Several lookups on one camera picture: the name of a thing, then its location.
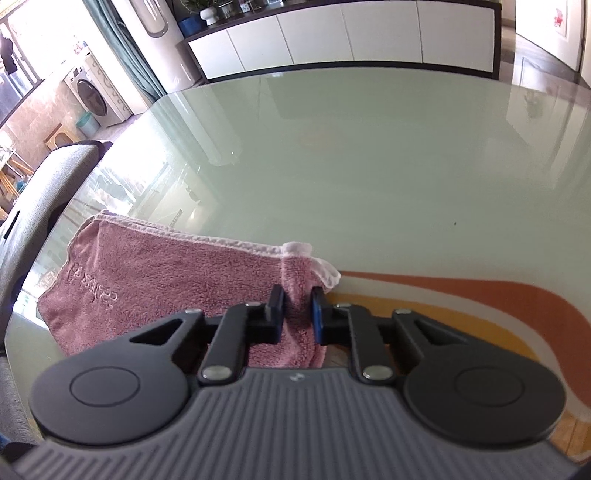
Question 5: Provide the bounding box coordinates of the teal waste bin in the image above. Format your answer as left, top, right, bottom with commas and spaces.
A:
76, 111, 100, 139

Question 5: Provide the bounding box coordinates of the potted plant white vase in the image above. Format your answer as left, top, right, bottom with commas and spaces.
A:
180, 0, 219, 26

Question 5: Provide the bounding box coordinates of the white low sideboard cabinet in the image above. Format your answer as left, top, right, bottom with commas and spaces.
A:
185, 1, 502, 81

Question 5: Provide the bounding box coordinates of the white washing machine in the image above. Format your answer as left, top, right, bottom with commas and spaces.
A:
64, 49, 133, 128

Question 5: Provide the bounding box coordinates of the teal curtain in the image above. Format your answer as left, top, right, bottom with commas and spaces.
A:
83, 0, 166, 102

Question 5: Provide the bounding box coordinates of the white tower air conditioner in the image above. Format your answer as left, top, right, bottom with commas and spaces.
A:
113, 0, 201, 93

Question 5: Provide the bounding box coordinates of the pink terry towel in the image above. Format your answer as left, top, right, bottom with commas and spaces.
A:
37, 211, 341, 368

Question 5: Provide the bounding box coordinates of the grey upholstered chair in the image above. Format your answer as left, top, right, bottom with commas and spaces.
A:
1, 140, 112, 446

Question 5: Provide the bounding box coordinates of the white door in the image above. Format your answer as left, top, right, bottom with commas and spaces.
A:
515, 0, 587, 73

